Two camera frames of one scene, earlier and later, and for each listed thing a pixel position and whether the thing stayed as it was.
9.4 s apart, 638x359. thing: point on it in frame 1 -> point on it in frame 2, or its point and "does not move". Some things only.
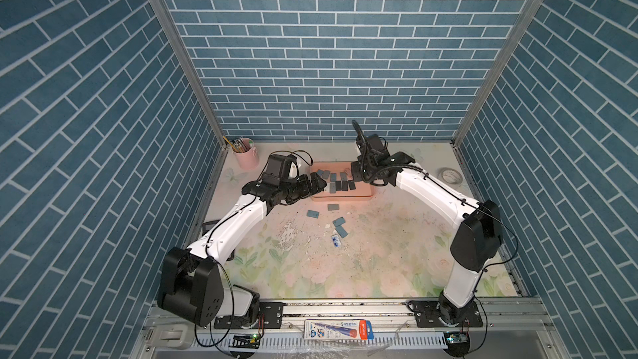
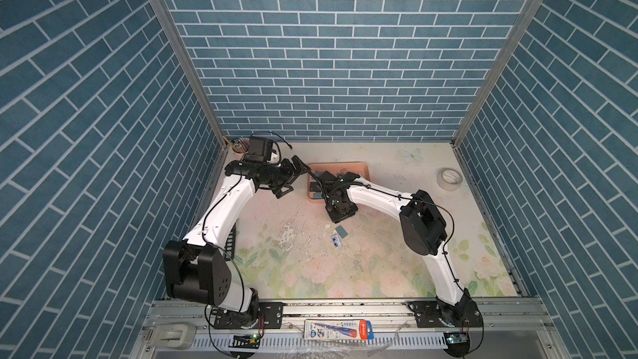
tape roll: x=451 y=176 does not move
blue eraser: x=341 y=230 does not move
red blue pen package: x=345 y=330 does not move
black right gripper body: x=362 y=173 -> x=336 y=213
